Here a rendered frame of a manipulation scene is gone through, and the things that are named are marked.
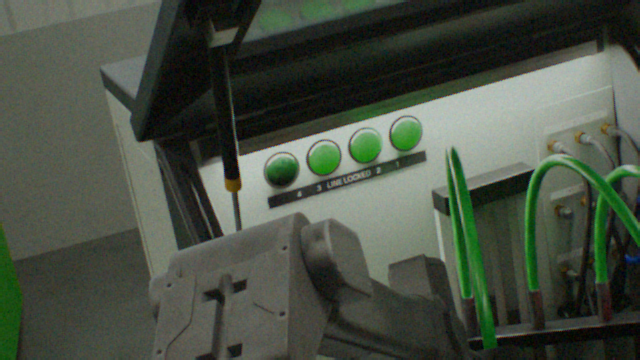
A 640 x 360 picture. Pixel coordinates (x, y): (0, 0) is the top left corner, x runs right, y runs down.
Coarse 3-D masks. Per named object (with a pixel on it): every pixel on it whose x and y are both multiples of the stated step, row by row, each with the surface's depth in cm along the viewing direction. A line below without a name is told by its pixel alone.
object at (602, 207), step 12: (624, 168) 137; (636, 168) 135; (612, 180) 140; (600, 204) 144; (600, 216) 146; (600, 228) 147; (600, 240) 147; (600, 252) 148; (600, 264) 149; (600, 276) 150; (600, 288) 150; (600, 300) 151; (600, 312) 152
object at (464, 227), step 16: (448, 160) 137; (448, 176) 142; (464, 176) 124; (448, 192) 145; (464, 192) 121; (464, 208) 120; (464, 224) 119; (464, 240) 149; (464, 256) 150; (480, 256) 117; (464, 272) 151; (480, 272) 116; (464, 288) 152; (480, 288) 115; (464, 304) 153; (480, 304) 115; (480, 320) 114
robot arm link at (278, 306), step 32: (288, 224) 61; (192, 256) 62; (224, 256) 61; (256, 256) 59; (288, 256) 58; (192, 288) 59; (224, 288) 59; (256, 288) 57; (288, 288) 56; (160, 320) 59; (192, 320) 58; (224, 320) 58; (256, 320) 56; (288, 320) 55; (320, 320) 60; (160, 352) 57; (192, 352) 56; (224, 352) 56; (256, 352) 54; (288, 352) 53
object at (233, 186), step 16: (208, 48) 108; (224, 48) 108; (224, 64) 109; (224, 80) 110; (224, 96) 112; (224, 112) 113; (224, 128) 114; (224, 144) 116; (224, 160) 118; (224, 176) 120; (240, 176) 120; (240, 224) 125
